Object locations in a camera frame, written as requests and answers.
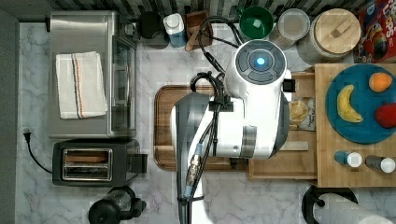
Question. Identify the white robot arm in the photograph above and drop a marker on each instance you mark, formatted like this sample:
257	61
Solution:
242	113

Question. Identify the wooden drawer cabinet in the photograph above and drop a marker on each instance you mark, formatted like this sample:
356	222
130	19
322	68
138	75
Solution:
353	150

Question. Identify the wooden serving tray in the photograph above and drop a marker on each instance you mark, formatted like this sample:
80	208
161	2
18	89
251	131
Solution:
164	152

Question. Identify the wooden spoon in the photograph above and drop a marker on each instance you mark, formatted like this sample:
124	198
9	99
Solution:
193	42

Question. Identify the brown wooden box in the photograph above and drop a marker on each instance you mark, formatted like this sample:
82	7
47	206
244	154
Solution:
196	19

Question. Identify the blue white bottle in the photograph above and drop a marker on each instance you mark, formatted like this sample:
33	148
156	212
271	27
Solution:
174	27

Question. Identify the grey snack bag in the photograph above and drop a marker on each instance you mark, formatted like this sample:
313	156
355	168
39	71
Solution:
303	114

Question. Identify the black mug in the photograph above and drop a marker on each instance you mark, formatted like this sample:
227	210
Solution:
149	25

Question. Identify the green bowl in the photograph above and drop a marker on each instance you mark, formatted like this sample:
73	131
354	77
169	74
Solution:
256	22

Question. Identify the stainless steel toaster oven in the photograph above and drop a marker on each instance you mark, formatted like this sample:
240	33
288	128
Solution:
112	36

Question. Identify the black french press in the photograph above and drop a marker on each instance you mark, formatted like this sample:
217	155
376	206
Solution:
119	204

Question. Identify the white striped dish towel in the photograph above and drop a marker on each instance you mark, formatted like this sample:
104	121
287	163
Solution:
80	83

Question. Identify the clear jar grey lid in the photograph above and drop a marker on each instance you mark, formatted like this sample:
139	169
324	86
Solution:
292	25

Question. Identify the black two-slot toaster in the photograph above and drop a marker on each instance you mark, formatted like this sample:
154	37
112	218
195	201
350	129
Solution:
96	162

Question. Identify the black paper towel holder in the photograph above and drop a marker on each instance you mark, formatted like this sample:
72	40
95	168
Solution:
312	197

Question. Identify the yellow banana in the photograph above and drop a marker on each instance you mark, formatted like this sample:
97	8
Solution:
344	108

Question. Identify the jar with wooden lid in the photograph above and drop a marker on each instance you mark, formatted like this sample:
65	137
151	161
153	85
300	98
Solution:
332	35

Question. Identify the blue shaker white lid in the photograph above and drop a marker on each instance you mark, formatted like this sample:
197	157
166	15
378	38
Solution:
351	159

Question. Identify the blue round plate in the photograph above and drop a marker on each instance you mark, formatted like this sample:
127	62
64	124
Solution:
363	100

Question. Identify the white paper towel roll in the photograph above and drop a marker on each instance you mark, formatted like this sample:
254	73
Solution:
340	210

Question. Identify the orange fruit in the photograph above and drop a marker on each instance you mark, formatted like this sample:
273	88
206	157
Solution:
379	82

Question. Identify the red apple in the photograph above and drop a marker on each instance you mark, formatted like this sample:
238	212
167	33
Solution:
385	115

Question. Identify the dark shaker white lid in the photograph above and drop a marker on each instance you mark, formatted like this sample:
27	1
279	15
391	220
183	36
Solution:
383	164

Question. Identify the colourful cereal box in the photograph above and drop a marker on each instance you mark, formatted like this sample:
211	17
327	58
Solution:
378	33

